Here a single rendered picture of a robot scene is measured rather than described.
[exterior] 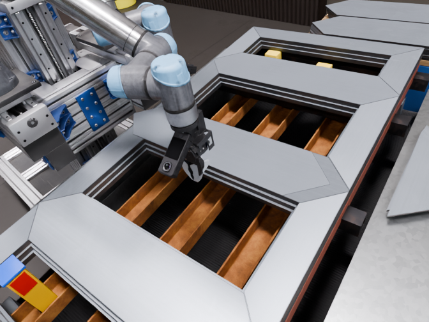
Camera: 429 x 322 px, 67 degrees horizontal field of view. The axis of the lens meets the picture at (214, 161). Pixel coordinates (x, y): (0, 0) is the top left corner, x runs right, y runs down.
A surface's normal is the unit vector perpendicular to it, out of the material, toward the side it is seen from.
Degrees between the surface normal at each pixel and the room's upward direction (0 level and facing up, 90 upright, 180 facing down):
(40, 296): 90
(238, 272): 0
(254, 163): 0
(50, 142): 90
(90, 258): 0
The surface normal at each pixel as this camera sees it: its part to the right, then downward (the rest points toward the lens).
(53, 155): 0.74, 0.38
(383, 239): -0.16, -0.70
